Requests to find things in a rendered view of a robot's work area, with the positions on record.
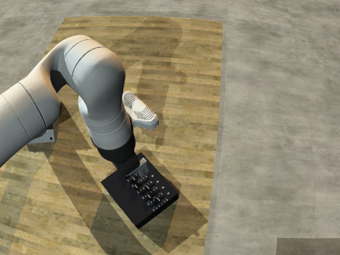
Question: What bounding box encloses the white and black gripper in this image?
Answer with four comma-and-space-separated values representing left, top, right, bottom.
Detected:
87, 91, 159, 177

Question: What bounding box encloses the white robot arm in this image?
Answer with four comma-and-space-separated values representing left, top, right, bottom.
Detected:
0, 35, 126, 168

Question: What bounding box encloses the black lighting desk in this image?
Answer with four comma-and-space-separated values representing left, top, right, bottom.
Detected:
101, 152, 179, 229

